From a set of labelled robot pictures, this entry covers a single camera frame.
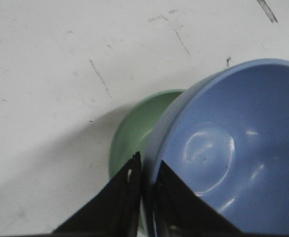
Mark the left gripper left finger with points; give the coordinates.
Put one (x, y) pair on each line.
(115, 210)

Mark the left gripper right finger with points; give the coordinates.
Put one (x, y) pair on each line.
(177, 210)

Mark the green bowl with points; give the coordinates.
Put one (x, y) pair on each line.
(134, 131)

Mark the blue bowl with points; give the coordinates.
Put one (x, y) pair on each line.
(227, 138)

